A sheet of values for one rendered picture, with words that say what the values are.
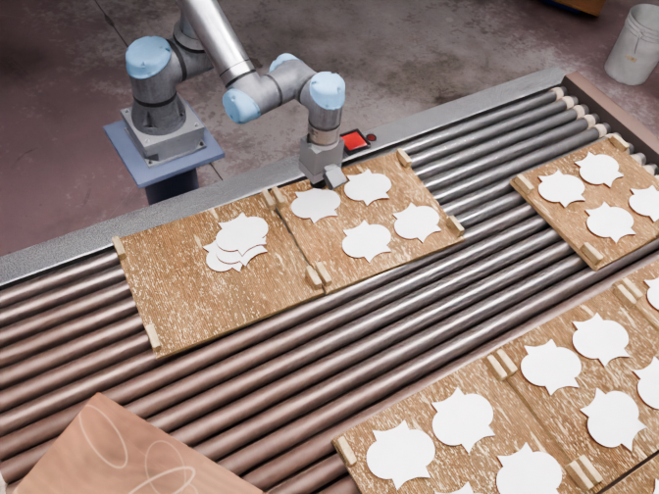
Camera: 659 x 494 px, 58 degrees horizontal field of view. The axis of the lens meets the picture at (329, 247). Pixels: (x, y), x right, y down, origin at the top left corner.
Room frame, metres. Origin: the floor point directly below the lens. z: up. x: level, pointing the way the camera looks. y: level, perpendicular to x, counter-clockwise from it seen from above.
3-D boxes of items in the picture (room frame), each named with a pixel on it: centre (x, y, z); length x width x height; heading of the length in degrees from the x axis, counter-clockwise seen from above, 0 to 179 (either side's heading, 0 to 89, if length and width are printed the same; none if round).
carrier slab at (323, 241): (1.03, -0.08, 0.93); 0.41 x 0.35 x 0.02; 123
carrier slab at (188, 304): (0.81, 0.26, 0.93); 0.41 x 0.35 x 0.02; 124
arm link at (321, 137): (1.04, 0.05, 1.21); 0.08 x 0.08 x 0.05
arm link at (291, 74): (1.09, 0.14, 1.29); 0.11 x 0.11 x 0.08; 50
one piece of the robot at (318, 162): (1.02, 0.04, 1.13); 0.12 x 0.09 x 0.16; 43
